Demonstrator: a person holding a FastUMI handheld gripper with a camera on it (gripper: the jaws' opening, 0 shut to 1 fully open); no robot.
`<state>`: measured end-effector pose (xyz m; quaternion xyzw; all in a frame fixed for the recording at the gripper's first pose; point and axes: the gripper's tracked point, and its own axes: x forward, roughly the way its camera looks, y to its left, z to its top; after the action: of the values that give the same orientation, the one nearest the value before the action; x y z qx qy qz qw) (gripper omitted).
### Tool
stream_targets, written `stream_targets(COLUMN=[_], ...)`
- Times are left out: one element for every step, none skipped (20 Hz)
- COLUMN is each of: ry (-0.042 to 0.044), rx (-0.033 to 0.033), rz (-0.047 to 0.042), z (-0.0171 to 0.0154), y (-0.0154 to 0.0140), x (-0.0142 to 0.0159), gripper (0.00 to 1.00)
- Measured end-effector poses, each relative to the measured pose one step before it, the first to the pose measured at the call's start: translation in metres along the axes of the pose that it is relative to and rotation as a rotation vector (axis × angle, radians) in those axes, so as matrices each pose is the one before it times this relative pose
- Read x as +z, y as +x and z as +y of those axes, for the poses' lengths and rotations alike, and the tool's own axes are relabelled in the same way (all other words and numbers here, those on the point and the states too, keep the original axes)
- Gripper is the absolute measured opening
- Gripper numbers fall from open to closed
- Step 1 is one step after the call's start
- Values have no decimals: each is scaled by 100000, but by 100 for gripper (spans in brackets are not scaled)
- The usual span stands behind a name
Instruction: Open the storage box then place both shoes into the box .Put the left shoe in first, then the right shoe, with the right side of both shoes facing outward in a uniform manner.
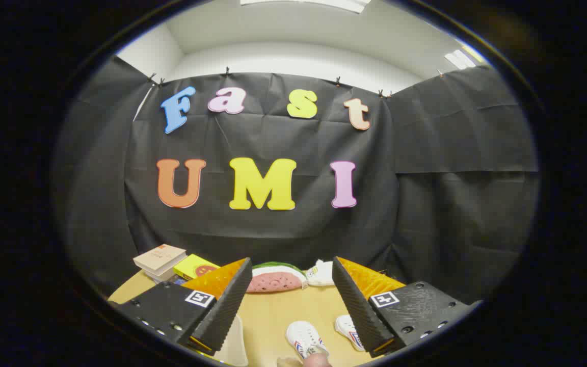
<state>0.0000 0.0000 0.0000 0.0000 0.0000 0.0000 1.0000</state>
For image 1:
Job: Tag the white striped shoe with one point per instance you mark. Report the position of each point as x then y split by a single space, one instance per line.
303 336
347 329

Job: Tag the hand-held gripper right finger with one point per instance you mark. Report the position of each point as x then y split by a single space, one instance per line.
357 311

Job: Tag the long ceiling light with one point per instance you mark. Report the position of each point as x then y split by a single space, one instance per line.
319 4

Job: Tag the small ceiling light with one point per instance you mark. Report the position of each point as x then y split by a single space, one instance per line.
460 59

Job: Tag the yellow book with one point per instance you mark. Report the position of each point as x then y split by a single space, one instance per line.
194 266

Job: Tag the white plush toy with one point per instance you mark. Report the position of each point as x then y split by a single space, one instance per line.
321 274

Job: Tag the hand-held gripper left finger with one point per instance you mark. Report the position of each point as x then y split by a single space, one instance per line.
227 311

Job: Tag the blue book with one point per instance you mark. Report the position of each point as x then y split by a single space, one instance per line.
179 281

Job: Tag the white storage box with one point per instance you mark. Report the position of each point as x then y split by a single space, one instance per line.
236 344

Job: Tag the watermelon slice plush toy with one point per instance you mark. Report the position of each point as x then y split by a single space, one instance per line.
275 281

